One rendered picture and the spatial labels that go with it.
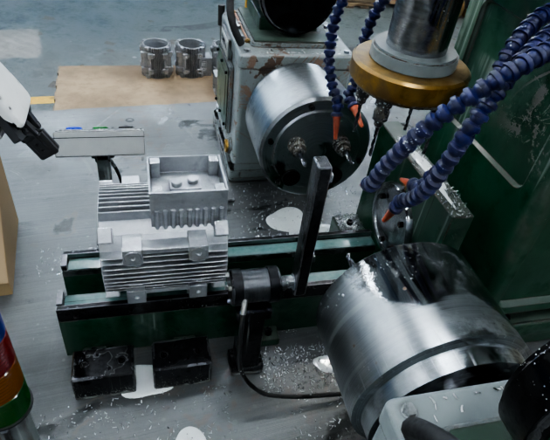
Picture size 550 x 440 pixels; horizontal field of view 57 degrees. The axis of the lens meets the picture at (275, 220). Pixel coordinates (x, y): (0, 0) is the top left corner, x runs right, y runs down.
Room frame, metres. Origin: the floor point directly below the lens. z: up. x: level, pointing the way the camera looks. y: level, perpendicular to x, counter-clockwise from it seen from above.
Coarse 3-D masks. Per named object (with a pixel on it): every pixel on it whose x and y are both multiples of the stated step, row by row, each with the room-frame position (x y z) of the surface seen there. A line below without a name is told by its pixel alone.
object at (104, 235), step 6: (216, 222) 0.61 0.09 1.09; (222, 222) 0.61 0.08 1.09; (102, 228) 0.56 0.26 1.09; (108, 228) 0.56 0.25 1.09; (216, 228) 0.60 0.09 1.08; (222, 228) 0.60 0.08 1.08; (228, 228) 0.61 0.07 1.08; (102, 234) 0.55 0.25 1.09; (108, 234) 0.55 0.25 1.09; (216, 234) 0.59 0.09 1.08; (222, 234) 0.60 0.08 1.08; (228, 234) 0.60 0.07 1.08; (102, 240) 0.54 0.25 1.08; (108, 240) 0.54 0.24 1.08; (222, 282) 0.60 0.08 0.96; (108, 294) 0.54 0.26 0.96; (114, 294) 0.54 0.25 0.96
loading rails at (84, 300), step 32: (64, 256) 0.64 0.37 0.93; (96, 256) 0.66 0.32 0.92; (256, 256) 0.73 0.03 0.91; (288, 256) 0.75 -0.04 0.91; (320, 256) 0.77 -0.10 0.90; (352, 256) 0.79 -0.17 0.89; (96, 288) 0.63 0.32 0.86; (288, 288) 0.64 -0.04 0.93; (320, 288) 0.66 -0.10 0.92; (64, 320) 0.52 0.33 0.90; (96, 320) 0.54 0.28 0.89; (128, 320) 0.55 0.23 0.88; (160, 320) 0.57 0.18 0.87; (192, 320) 0.59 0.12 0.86; (224, 320) 0.61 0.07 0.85; (288, 320) 0.65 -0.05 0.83
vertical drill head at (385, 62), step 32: (416, 0) 0.72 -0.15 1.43; (448, 0) 0.72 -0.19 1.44; (384, 32) 0.80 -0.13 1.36; (416, 32) 0.72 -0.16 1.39; (448, 32) 0.73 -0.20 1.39; (352, 64) 0.74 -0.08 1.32; (384, 64) 0.71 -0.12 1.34; (416, 64) 0.70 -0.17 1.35; (448, 64) 0.71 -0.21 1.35; (384, 96) 0.68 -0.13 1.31; (416, 96) 0.67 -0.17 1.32; (448, 96) 0.68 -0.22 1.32
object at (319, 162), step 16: (320, 160) 0.58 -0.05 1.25; (320, 176) 0.56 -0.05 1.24; (320, 192) 0.56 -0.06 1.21; (304, 208) 0.59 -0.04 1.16; (320, 208) 0.56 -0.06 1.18; (304, 224) 0.57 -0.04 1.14; (304, 240) 0.56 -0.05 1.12; (304, 256) 0.56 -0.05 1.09; (304, 272) 0.56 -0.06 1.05; (304, 288) 0.57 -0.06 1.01
